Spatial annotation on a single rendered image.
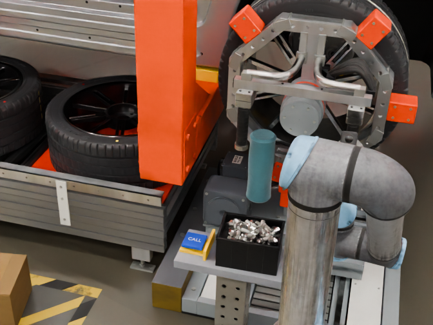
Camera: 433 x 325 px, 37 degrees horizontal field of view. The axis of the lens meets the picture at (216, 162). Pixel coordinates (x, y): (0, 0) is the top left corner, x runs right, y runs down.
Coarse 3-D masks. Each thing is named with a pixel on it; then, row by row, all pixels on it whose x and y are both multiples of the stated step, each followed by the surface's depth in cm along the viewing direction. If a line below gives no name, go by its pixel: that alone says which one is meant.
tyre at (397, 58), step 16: (256, 0) 233; (272, 0) 216; (288, 0) 213; (304, 0) 211; (320, 0) 210; (336, 0) 209; (352, 0) 211; (272, 16) 217; (320, 16) 213; (336, 16) 211; (352, 16) 210; (400, 32) 224; (224, 48) 228; (384, 48) 213; (400, 48) 213; (224, 64) 230; (400, 64) 214; (224, 80) 234; (400, 80) 217; (224, 96) 237; (384, 128) 228
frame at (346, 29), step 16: (288, 16) 209; (304, 16) 210; (272, 32) 211; (320, 32) 207; (336, 32) 206; (352, 32) 204; (240, 48) 217; (256, 48) 215; (352, 48) 207; (368, 48) 206; (240, 64) 220; (384, 64) 211; (384, 80) 209; (384, 96) 213; (384, 112) 216; (256, 128) 236; (368, 128) 226; (368, 144) 223
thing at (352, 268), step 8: (360, 216) 283; (360, 224) 275; (336, 264) 256; (344, 264) 255; (352, 264) 254; (360, 264) 254; (336, 272) 258; (344, 272) 257; (352, 272) 256; (360, 272) 255
